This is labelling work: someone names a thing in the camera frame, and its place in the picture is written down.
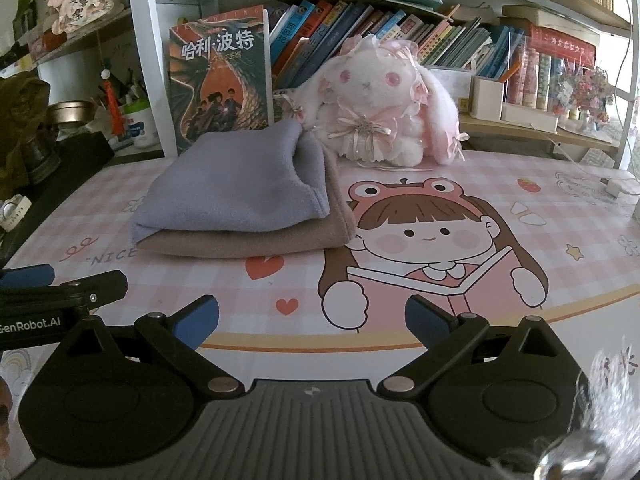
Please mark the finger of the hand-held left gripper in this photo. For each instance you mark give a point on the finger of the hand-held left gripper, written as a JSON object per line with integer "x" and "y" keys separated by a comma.
{"x": 100, "y": 287}
{"x": 25, "y": 276}

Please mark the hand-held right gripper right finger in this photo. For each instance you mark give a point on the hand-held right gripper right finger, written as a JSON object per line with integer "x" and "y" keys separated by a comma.
{"x": 427, "y": 322}

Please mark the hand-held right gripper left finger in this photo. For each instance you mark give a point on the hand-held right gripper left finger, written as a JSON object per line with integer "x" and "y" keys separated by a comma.
{"x": 197, "y": 322}

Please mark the blue and beige knit sweater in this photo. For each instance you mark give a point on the blue and beige knit sweater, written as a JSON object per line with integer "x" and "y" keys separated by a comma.
{"x": 240, "y": 195}

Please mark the white smartwatch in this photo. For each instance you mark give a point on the white smartwatch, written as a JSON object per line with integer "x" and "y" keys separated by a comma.
{"x": 12, "y": 212}

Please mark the pink checkered cartoon desk mat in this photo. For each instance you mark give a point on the pink checkered cartoon desk mat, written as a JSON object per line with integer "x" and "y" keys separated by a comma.
{"x": 400, "y": 220}

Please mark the dark round jar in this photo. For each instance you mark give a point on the dark round jar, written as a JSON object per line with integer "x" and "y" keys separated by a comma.
{"x": 42, "y": 160}

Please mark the white pen cup green rim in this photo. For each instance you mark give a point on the white pen cup green rim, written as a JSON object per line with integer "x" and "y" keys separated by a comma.
{"x": 141, "y": 127}

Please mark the round metal tin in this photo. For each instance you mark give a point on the round metal tin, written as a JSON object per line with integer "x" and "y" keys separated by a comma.
{"x": 72, "y": 115}

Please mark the red tassel charm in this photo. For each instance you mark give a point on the red tassel charm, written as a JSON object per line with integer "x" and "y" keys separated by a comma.
{"x": 112, "y": 105}

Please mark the white and pink bunny plush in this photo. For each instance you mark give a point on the white and pink bunny plush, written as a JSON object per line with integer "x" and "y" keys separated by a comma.
{"x": 380, "y": 105}

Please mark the white desk shelf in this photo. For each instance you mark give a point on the white desk shelf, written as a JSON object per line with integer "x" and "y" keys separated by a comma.
{"x": 142, "y": 60}

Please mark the white storage box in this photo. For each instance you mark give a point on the white storage box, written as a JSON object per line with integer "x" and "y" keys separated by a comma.
{"x": 487, "y": 97}

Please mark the white charger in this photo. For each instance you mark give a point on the white charger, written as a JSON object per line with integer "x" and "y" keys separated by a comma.
{"x": 619, "y": 189}

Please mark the dragon cover book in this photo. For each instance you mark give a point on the dragon cover book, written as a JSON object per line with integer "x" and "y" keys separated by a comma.
{"x": 220, "y": 80}

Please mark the row of pastel book spines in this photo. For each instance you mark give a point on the row of pastel book spines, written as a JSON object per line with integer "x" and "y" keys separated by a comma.
{"x": 545, "y": 75}

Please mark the pink flower ornament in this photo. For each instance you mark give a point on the pink flower ornament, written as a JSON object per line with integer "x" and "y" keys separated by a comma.
{"x": 587, "y": 92}

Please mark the row of leaning books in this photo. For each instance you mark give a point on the row of leaning books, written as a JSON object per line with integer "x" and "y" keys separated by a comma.
{"x": 350, "y": 30}

